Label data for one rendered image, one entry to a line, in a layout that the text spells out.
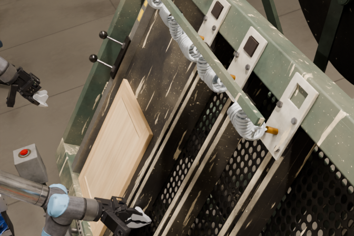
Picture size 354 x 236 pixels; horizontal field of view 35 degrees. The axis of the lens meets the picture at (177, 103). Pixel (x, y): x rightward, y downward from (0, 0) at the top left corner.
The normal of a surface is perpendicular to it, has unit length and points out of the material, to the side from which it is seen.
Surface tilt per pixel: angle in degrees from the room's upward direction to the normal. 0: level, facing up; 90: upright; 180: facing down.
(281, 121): 52
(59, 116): 0
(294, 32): 0
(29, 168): 90
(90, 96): 90
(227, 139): 90
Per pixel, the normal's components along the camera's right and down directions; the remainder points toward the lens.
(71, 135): 0.30, 0.51
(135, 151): -0.86, -0.22
